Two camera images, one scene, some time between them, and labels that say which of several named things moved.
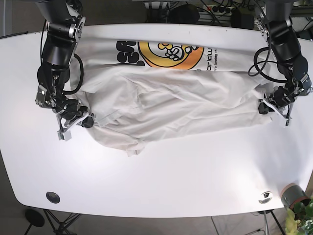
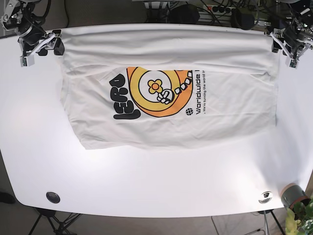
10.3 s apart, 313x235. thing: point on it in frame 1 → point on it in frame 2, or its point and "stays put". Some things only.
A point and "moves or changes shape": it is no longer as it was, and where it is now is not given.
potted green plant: (299, 208) stays put
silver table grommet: (266, 197) stays put
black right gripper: (284, 95) → (296, 35)
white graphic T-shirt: (143, 89) moves or changes shape
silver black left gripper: (65, 107) → (31, 34)
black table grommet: (53, 197) stays put
